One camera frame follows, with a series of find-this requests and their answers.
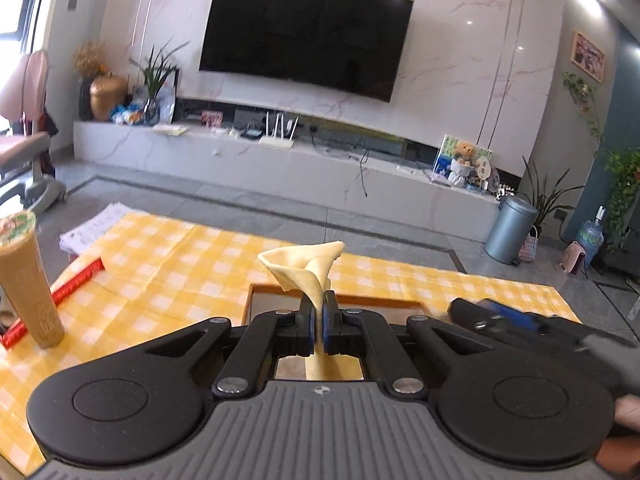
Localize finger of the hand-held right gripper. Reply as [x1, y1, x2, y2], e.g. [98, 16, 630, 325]
[477, 298, 637, 347]
[447, 297, 583, 358]

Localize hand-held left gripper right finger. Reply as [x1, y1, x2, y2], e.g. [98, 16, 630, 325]
[322, 288, 463, 401]

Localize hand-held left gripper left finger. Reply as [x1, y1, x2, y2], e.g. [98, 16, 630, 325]
[177, 290, 319, 401]

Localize yellow cloth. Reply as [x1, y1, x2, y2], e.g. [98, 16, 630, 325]
[257, 240, 364, 382]

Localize wooden tray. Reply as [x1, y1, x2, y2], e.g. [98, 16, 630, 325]
[241, 282, 426, 382]

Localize person's right hand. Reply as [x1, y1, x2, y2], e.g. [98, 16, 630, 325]
[595, 392, 640, 479]

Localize pink woven bag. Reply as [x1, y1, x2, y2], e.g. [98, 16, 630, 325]
[518, 225, 539, 264]

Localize grey trash bin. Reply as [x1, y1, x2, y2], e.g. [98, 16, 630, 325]
[483, 193, 540, 265]

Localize pink heater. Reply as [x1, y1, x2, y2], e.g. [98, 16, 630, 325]
[562, 241, 594, 276]

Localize dark green cabinet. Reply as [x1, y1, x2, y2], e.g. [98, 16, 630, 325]
[597, 245, 640, 279]

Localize blue water jug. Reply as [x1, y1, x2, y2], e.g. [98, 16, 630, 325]
[575, 206, 606, 266]

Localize long leaf potted plant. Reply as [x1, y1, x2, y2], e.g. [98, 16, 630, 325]
[519, 155, 586, 242]

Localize yellow checked tablecloth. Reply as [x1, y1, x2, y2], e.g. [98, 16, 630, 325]
[0, 210, 584, 477]

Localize white marble television cabinet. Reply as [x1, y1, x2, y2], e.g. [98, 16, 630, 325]
[72, 92, 501, 244]

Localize teddy bear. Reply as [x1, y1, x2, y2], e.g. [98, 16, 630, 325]
[448, 140, 476, 186]

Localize green blue canvas painting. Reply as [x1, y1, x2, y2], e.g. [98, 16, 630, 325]
[432, 133, 495, 189]

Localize bushy green pothos plant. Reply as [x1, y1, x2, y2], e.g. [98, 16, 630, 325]
[602, 147, 640, 254]

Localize white router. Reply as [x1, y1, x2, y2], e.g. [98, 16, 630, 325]
[258, 112, 301, 150]

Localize thin climbing vine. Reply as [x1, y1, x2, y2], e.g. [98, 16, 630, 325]
[562, 70, 606, 147]

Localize stack of white papers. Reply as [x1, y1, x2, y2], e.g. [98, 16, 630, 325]
[58, 202, 130, 257]

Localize red ruler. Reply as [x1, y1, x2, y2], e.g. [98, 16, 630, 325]
[0, 257, 105, 350]

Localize black framed picture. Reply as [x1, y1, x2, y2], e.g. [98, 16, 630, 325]
[150, 66, 180, 124]

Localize blue snack bags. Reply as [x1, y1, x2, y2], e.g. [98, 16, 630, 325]
[110, 102, 146, 125]

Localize beige paper cup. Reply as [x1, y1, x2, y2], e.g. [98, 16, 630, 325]
[0, 210, 66, 350]

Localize black flat television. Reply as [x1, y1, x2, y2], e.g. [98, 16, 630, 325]
[198, 0, 415, 104]

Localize green plant in glass vase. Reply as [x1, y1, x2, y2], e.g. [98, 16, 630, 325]
[128, 40, 191, 126]

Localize gold vase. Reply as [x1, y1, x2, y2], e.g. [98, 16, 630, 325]
[89, 72, 127, 122]

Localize pink grey chair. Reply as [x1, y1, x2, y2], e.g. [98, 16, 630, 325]
[0, 50, 69, 212]

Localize dried flower bunch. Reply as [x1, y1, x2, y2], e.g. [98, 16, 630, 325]
[72, 41, 109, 81]

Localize window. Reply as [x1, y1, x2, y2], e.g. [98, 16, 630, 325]
[0, 0, 57, 57]

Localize wooden framed wall picture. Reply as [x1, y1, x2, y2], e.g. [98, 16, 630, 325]
[570, 29, 607, 84]

